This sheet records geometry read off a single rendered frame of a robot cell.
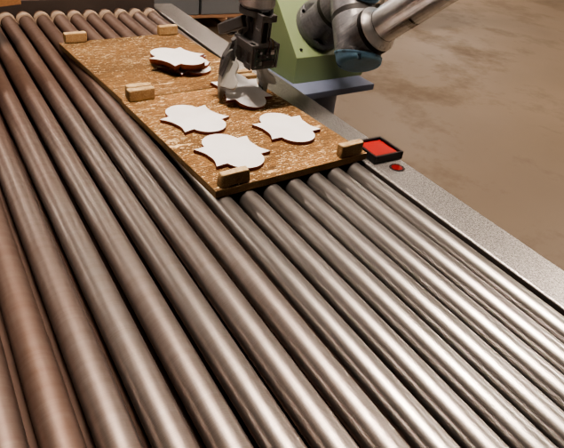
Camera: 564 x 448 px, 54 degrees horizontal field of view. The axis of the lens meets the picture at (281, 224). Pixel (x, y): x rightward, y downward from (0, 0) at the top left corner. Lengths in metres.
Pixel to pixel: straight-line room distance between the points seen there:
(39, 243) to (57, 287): 0.10
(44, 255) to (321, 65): 1.07
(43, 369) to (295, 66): 1.15
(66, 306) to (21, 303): 0.05
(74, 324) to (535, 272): 0.68
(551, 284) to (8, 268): 0.79
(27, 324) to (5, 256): 0.14
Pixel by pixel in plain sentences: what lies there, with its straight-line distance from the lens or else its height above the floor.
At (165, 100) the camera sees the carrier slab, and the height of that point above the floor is 0.94.
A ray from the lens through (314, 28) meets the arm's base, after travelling 1.61.
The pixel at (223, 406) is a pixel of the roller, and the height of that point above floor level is 0.92.
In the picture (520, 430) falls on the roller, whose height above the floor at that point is 0.92.
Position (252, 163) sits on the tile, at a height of 0.94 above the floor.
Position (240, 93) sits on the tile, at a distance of 1.28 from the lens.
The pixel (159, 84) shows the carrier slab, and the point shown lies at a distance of 1.35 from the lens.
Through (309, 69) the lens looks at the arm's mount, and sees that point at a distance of 1.64.
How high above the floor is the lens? 1.42
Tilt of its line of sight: 34 degrees down
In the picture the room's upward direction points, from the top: 8 degrees clockwise
